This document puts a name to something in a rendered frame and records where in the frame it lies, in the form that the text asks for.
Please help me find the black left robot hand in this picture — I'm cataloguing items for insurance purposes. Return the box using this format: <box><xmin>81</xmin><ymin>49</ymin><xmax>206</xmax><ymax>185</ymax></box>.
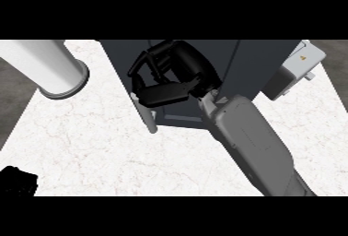
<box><xmin>0</xmin><ymin>165</ymin><xmax>39</xmax><ymax>197</ymax></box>

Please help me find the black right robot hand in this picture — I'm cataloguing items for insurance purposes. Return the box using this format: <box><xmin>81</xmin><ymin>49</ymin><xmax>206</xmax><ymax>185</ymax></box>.
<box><xmin>126</xmin><ymin>40</ymin><xmax>224</xmax><ymax>109</ymax></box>

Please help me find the dark grey cabinet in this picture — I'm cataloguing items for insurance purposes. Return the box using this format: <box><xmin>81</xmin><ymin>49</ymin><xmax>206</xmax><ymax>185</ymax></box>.
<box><xmin>227</xmin><ymin>40</ymin><xmax>303</xmax><ymax>100</ymax></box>

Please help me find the white cylinder with grey rim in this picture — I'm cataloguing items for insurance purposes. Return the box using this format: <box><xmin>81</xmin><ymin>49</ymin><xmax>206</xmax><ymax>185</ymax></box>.
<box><xmin>0</xmin><ymin>40</ymin><xmax>91</xmax><ymax>100</ymax></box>

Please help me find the pale grey door handle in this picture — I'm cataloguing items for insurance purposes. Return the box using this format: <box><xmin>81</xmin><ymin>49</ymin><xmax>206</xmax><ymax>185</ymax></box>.
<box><xmin>129</xmin><ymin>91</ymin><xmax>159</xmax><ymax>135</ymax></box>

